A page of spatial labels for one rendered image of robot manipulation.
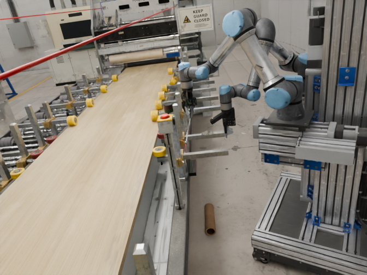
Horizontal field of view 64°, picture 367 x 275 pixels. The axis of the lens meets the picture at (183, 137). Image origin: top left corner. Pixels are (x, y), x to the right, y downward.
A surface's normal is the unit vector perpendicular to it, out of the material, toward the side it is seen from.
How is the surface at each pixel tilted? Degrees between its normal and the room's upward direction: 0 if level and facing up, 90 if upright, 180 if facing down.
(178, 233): 0
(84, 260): 0
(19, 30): 90
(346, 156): 90
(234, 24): 83
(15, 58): 90
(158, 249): 0
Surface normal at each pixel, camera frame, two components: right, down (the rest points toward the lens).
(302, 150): -0.50, 0.43
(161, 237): -0.13, -0.90
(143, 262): -0.04, 0.43
